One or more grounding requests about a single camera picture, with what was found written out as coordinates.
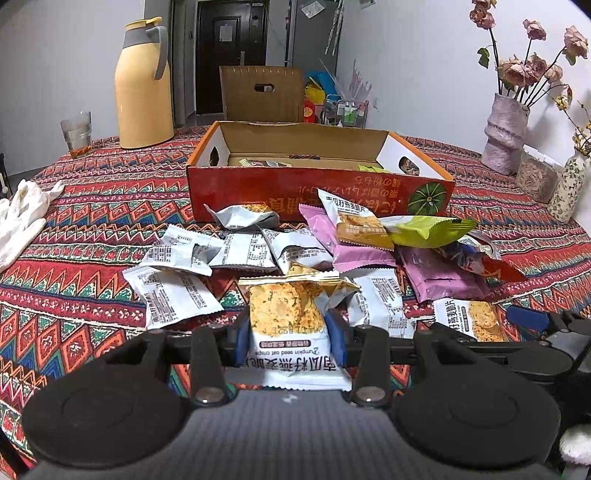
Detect white folded umbrella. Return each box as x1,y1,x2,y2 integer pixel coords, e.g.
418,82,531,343
325,0,345,55

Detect drinking glass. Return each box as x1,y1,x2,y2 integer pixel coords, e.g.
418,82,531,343
60,111,93,160

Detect dried pink roses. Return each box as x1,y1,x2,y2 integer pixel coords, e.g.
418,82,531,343
468,0,589,109

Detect wire rack with bottles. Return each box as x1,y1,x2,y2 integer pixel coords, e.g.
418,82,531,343
323,95,370,129

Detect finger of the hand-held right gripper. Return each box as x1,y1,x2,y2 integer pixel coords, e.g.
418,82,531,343
505,305,591,334

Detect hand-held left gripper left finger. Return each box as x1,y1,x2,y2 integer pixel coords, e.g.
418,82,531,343
115,311,252,408

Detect dark entrance door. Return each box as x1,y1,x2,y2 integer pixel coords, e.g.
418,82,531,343
195,0,269,116

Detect yellow thermos jug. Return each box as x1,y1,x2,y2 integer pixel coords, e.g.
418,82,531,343
114,17,175,150

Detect pink snack packet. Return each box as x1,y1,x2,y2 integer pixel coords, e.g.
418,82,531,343
299,204,399,274
398,247,492,304

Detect yellow flower twigs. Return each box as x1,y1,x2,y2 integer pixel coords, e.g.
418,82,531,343
554,95,591,160

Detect white crisp snack packet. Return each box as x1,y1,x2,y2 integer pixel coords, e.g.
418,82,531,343
238,261,362,392

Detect grey interior door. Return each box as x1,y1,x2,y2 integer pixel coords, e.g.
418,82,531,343
168,0,197,127

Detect pile of white packets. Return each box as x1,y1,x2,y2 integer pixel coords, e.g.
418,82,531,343
122,189,513,344

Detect grey refrigerator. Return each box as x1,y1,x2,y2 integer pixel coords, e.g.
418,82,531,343
283,0,341,77

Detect clear plastic container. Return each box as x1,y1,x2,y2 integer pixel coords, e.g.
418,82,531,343
515,144,566,205

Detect pink feather decoration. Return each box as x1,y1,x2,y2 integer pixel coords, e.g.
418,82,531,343
342,59,375,107

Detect white cloth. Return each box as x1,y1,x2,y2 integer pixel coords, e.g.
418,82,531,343
0,179,65,274

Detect floral ceramic vase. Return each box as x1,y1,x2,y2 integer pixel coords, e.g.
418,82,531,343
547,154,589,224

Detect brown snack packet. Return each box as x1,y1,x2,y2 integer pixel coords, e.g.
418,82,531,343
229,157,293,168

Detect orange cardboard box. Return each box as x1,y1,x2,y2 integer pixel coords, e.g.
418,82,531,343
185,121,457,223

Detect blue plastic item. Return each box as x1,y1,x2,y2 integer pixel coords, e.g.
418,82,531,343
307,70,335,93

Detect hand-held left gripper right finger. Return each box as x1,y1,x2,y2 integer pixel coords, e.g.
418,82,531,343
324,311,467,409

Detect red blue snack packet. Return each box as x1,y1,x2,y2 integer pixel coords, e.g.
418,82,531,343
443,235,529,283

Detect pink textured vase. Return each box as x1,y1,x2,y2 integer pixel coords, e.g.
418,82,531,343
480,92,532,176

